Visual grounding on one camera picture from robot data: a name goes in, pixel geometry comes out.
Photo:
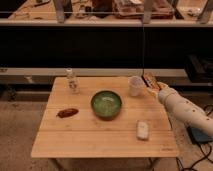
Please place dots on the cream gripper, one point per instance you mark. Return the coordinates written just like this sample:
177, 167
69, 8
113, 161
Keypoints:
154, 90

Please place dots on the orange black eraser box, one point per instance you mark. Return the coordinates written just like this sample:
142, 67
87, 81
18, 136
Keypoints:
151, 81

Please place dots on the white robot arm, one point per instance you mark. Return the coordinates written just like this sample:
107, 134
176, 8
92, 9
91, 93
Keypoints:
182, 109

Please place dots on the white ceramic cup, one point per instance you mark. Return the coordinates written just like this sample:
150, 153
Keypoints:
135, 85

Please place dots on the green ceramic bowl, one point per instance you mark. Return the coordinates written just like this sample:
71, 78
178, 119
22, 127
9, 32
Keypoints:
106, 104

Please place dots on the white wrapped packet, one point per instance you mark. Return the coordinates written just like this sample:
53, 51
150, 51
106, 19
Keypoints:
142, 131

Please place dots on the dark blue box on floor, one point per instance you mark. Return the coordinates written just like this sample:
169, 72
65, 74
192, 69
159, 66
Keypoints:
197, 136

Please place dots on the wooden folding table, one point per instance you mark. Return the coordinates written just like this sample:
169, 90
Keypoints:
83, 135

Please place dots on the cluttered tray on shelf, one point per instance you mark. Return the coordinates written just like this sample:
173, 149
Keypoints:
161, 9

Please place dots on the small clear plastic bottle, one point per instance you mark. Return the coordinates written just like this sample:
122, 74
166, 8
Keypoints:
72, 81

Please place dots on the brown red sausage toy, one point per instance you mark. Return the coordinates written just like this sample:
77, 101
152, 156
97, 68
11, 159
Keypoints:
67, 112

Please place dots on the long shelf bench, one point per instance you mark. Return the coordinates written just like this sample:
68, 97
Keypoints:
48, 39

